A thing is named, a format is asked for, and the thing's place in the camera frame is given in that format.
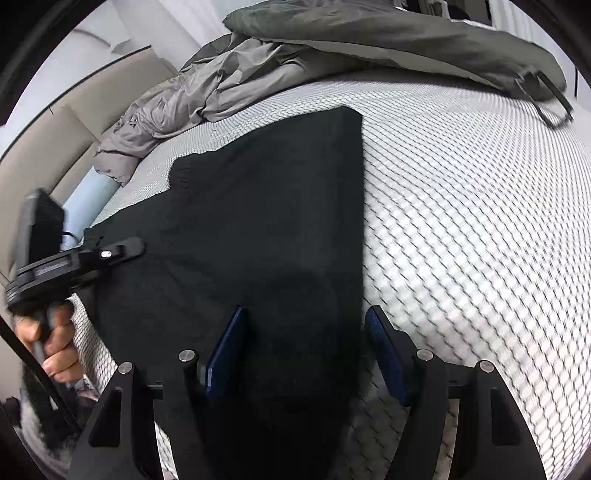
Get person's left hand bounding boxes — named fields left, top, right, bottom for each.
left=14, top=307, right=84, bottom=384

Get light blue pillow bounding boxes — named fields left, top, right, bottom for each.
left=61, top=173, right=124, bottom=241

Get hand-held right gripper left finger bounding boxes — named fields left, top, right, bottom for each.
left=69, top=305, right=247, bottom=480

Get olive grey cloth with strap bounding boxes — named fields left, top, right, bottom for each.
left=224, top=0, right=575, bottom=129

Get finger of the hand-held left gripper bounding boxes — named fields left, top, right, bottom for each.
left=99, top=236, right=147, bottom=265

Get black cable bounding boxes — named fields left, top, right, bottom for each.
left=0, top=318, right=81, bottom=437

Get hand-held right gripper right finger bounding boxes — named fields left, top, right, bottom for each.
left=365, top=305, right=548, bottom=480

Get black pants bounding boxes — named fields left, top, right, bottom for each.
left=83, top=105, right=365, bottom=480

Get white honeycomb mattress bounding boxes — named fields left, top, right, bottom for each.
left=69, top=69, right=591, bottom=480

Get light grey crumpled duvet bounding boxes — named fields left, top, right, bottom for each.
left=95, top=37, right=324, bottom=186

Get beige padded headboard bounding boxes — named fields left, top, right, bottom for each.
left=0, top=46, right=185, bottom=287

